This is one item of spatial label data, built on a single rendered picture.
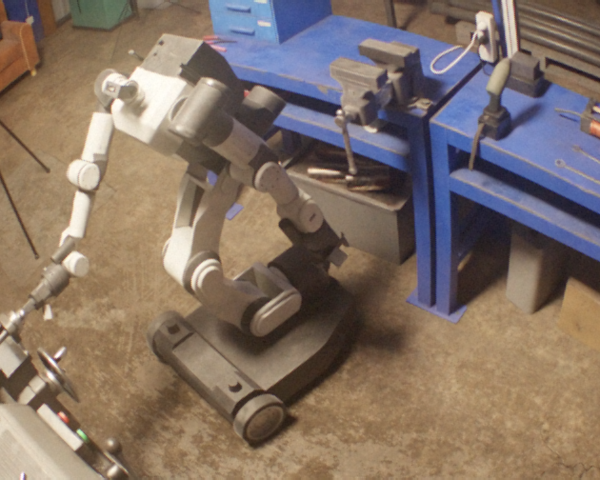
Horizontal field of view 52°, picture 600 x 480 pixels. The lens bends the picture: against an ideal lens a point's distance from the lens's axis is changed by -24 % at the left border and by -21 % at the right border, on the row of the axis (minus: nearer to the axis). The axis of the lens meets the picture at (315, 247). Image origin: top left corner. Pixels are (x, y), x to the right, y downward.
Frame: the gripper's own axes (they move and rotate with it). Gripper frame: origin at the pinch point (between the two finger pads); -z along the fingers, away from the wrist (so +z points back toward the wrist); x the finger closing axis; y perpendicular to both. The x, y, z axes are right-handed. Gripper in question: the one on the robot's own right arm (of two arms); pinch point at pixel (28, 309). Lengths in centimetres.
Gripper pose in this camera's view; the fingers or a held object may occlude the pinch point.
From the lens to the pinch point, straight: 203.8
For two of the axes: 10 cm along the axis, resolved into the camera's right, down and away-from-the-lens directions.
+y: -6.1, -7.7, -2.0
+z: 6.0, -6.1, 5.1
